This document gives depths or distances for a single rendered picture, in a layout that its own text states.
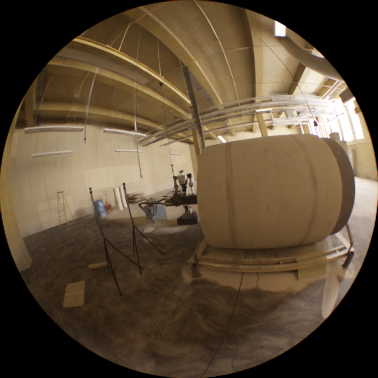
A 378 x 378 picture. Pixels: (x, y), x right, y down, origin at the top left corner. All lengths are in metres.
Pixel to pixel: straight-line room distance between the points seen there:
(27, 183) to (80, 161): 4.14
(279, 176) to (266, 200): 0.26
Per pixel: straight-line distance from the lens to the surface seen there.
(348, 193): 1.78
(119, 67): 3.01
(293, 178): 1.27
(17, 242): 4.28
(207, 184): 1.27
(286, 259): 1.81
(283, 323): 1.52
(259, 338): 1.42
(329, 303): 1.80
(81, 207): 9.10
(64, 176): 9.06
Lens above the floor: 1.36
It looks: 7 degrees down
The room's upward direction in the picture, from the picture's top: 9 degrees counter-clockwise
